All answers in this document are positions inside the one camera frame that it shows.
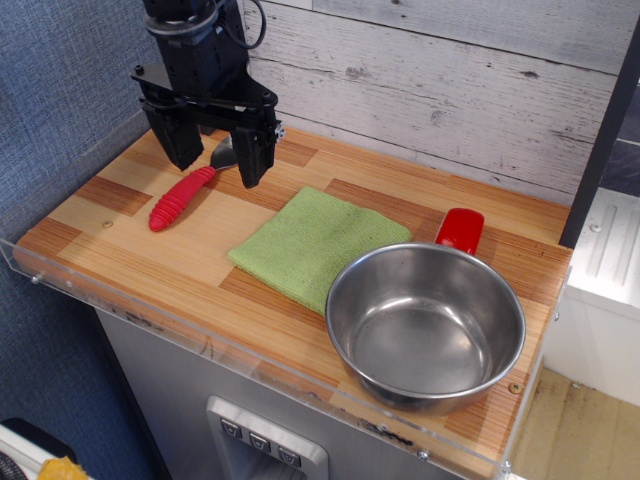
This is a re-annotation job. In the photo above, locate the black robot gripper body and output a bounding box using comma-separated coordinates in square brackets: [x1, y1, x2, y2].
[131, 33, 284, 143]

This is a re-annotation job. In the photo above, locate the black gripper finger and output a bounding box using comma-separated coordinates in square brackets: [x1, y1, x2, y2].
[232, 126, 276, 189]
[143, 107, 204, 171]

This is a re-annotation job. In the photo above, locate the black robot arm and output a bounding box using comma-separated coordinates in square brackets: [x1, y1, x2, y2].
[131, 1, 283, 188]

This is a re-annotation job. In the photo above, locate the clear acrylic table guard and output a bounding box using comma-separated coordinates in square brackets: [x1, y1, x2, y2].
[0, 72, 571, 480]

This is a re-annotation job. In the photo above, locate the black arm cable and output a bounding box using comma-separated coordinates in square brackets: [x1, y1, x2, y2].
[219, 0, 269, 51]

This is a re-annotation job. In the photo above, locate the dark grey right post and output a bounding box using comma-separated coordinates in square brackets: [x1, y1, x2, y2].
[558, 22, 639, 249]

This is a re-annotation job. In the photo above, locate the red handled metal spoon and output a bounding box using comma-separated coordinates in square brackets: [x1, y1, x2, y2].
[148, 136, 238, 232]

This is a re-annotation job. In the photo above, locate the grey toy fridge cabinet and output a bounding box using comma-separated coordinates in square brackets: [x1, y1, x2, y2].
[94, 307, 451, 480]

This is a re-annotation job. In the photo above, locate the silver dispenser button panel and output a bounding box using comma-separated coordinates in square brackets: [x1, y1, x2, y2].
[206, 395, 330, 479]

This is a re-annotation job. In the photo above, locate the white ribbed side unit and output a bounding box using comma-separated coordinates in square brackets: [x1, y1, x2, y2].
[543, 188, 639, 405]

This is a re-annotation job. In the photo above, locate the steel pot with red handle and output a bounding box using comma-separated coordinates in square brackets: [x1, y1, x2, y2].
[325, 208, 526, 416]

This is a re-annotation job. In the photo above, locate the green towel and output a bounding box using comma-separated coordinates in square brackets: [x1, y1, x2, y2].
[228, 187, 411, 314]

